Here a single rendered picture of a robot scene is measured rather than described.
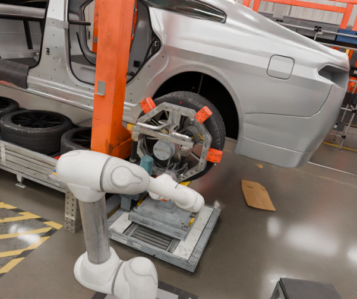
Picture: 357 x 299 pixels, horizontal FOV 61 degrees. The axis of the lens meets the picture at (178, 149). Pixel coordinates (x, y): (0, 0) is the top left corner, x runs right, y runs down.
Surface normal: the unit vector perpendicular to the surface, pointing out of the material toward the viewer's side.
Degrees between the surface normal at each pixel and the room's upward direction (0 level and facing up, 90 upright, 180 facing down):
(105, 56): 90
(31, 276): 0
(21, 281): 0
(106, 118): 90
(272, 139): 90
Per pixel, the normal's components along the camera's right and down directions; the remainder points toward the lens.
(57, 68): -0.35, 0.32
